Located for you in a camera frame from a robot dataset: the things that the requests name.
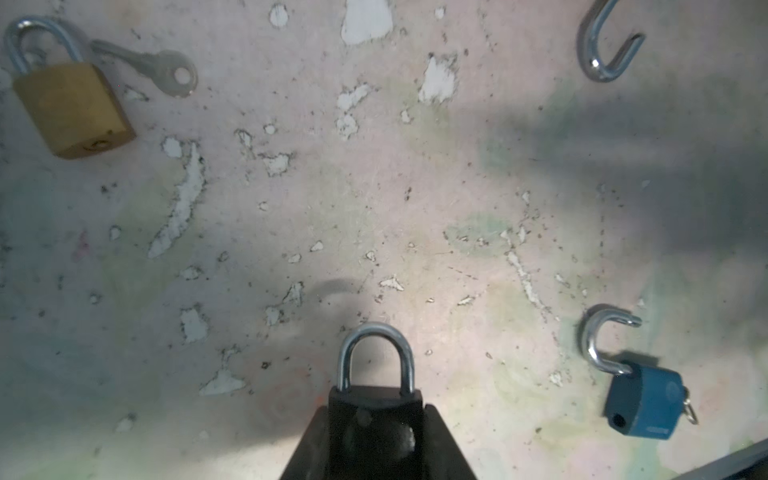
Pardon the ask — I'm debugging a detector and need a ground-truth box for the black padlock with key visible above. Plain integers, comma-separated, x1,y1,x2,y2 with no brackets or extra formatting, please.
327,322,424,479

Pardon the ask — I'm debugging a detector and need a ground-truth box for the blue padlock with key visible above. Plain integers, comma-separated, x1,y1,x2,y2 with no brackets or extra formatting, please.
579,305,699,440

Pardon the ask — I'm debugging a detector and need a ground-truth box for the small brass padlock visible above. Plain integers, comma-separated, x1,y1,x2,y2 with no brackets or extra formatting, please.
3,15,136,160

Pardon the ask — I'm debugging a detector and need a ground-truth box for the small silver key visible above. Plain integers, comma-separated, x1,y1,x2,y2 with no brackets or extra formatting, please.
90,39,198,98

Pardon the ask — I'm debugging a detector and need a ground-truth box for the large brass padlock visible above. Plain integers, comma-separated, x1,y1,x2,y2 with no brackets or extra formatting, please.
577,0,647,83

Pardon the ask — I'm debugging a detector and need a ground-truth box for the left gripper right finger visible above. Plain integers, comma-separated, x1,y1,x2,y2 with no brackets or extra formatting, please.
422,404,477,480

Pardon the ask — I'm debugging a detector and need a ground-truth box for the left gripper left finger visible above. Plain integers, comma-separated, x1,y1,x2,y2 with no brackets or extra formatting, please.
280,406,329,480

